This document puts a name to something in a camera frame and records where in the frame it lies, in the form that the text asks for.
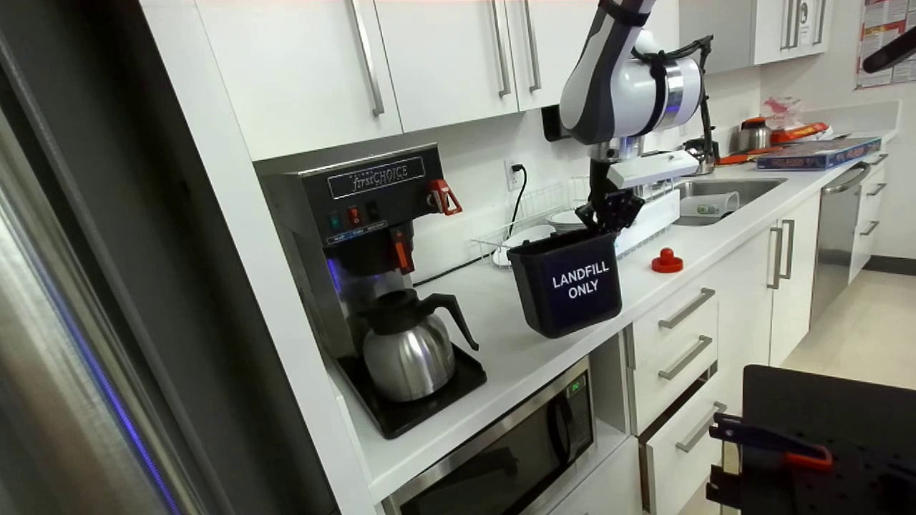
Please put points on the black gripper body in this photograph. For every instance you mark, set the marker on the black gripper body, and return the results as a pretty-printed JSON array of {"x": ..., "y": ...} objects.
[{"x": 603, "y": 190}]

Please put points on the built-in steel microwave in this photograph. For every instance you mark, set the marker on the built-in steel microwave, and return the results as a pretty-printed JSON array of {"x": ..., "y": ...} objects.
[{"x": 496, "y": 446}]

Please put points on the stainless steel refrigerator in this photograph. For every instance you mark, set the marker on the stainless steel refrigerator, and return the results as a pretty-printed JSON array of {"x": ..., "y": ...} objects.
[{"x": 95, "y": 286}]

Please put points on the black overhead device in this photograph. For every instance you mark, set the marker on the black overhead device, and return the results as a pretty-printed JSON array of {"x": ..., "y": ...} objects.
[{"x": 832, "y": 417}]

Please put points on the black red bar clamp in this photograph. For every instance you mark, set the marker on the black red bar clamp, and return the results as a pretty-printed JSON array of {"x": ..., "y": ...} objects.
[{"x": 762, "y": 442}]

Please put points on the white upper cabinet door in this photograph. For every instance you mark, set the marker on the white upper cabinet door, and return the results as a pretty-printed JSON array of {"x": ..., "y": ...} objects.
[
  {"x": 288, "y": 67},
  {"x": 440, "y": 58},
  {"x": 560, "y": 38}
]

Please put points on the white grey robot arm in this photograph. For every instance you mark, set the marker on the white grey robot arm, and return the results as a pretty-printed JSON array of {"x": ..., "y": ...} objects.
[{"x": 610, "y": 76}]

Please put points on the pink plastic bag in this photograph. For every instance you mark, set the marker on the pink plastic bag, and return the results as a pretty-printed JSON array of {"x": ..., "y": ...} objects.
[{"x": 783, "y": 106}]

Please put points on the orange plastic item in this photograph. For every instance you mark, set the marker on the orange plastic item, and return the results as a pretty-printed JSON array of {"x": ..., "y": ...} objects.
[{"x": 803, "y": 133}]

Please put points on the steel pot with red lid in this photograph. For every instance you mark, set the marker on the steel pot with red lid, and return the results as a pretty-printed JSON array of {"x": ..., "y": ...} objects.
[{"x": 752, "y": 134}]

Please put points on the narrow white drawer stack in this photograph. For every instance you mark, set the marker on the narrow white drawer stack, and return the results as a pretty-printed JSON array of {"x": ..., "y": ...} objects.
[{"x": 872, "y": 214}]

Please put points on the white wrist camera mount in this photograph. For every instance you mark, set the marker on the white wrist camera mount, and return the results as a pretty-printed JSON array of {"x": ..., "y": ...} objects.
[{"x": 659, "y": 170}]

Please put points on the black rounded pole object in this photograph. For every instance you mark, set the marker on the black rounded pole object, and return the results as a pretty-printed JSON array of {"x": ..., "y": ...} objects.
[{"x": 892, "y": 50}]

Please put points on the white base cabinet door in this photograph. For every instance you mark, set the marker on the white base cabinet door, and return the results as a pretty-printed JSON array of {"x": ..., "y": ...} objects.
[
  {"x": 745, "y": 314},
  {"x": 803, "y": 276}
]

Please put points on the black landfill only bin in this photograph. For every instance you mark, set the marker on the black landfill only bin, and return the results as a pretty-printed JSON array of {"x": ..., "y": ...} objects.
[{"x": 563, "y": 286}]

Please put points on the wall poster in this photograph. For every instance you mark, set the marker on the wall poster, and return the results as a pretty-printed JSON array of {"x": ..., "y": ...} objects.
[{"x": 888, "y": 28}]

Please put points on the red round knob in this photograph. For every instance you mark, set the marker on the red round knob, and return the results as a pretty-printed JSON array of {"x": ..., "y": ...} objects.
[{"x": 667, "y": 260}]

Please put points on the white wall outlet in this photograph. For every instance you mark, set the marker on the white wall outlet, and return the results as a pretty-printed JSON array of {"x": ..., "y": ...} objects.
[{"x": 511, "y": 176}]

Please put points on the black steel coffee maker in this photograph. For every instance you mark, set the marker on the black steel coffee maker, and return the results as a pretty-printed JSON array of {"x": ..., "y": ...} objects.
[{"x": 317, "y": 239}]

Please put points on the white plastic drainboard tray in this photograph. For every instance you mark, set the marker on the white plastic drainboard tray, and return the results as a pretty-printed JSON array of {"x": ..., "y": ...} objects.
[{"x": 653, "y": 224}]

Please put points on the steel kitchen sink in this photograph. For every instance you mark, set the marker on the steel kitchen sink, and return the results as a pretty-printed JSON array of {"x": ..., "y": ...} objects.
[{"x": 735, "y": 190}]

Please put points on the small white wall cabinet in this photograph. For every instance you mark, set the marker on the small white wall cabinet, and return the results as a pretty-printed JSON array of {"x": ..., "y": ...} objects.
[{"x": 811, "y": 28}]

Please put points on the dark baseboard strip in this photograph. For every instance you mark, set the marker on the dark baseboard strip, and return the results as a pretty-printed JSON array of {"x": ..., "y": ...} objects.
[{"x": 892, "y": 266}]

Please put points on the flat blue box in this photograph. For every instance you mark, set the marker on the flat blue box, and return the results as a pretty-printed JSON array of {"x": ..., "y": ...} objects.
[{"x": 821, "y": 154}]

